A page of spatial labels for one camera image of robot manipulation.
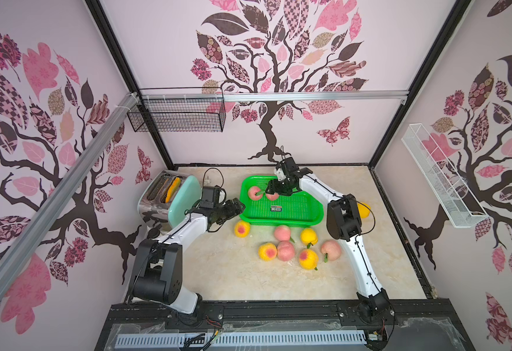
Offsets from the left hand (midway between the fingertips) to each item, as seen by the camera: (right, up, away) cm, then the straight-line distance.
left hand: (238, 213), depth 90 cm
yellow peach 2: (+30, -10, -3) cm, 31 cm away
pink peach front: (+6, +8, +10) cm, 14 cm away
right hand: (+15, +8, +13) cm, 21 cm away
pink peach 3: (+19, -14, -7) cm, 25 cm away
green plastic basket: (+25, 0, +12) cm, 28 cm away
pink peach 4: (+38, -14, -7) cm, 41 cm away
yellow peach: (+56, 0, +5) cm, 56 cm away
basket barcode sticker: (+17, +1, +12) cm, 21 cm away
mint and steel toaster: (-28, +7, -4) cm, 29 cm away
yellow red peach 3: (+28, -17, -9) cm, 34 cm away
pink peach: (+16, +6, +12) cm, 21 cm away
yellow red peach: (+2, -7, -1) cm, 7 cm away
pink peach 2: (+19, -8, -3) cm, 20 cm away
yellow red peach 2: (+13, -14, -8) cm, 20 cm away
